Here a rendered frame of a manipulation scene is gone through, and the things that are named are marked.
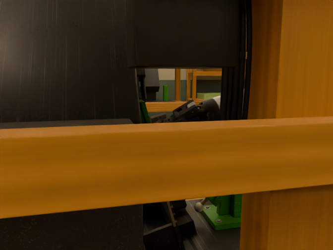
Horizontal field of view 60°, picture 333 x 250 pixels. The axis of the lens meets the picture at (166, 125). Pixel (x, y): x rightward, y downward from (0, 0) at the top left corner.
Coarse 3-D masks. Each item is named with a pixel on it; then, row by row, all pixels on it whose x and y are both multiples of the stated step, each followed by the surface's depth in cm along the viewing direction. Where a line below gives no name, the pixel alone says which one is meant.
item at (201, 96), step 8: (192, 72) 587; (200, 72) 581; (208, 72) 585; (216, 72) 588; (192, 80) 589; (192, 88) 590; (192, 96) 592; (200, 96) 617; (208, 96) 601; (216, 96) 605
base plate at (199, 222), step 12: (192, 204) 99; (204, 204) 99; (192, 216) 91; (144, 228) 84; (204, 228) 84; (240, 228) 84; (192, 240) 78; (204, 240) 78; (216, 240) 78; (228, 240) 78
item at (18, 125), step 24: (72, 120) 64; (96, 120) 64; (120, 120) 64; (24, 216) 47; (48, 216) 48; (72, 216) 49; (96, 216) 50; (120, 216) 51; (0, 240) 47; (24, 240) 48; (48, 240) 49; (72, 240) 50; (96, 240) 51; (120, 240) 52
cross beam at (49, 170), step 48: (0, 144) 30; (48, 144) 31; (96, 144) 32; (144, 144) 33; (192, 144) 35; (240, 144) 36; (288, 144) 38; (0, 192) 30; (48, 192) 31; (96, 192) 33; (144, 192) 34; (192, 192) 36; (240, 192) 37
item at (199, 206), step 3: (204, 198) 87; (201, 201) 87; (204, 201) 87; (195, 204) 87; (198, 204) 86; (201, 204) 87; (195, 207) 87; (198, 207) 86; (201, 207) 86; (198, 210) 86; (201, 210) 86
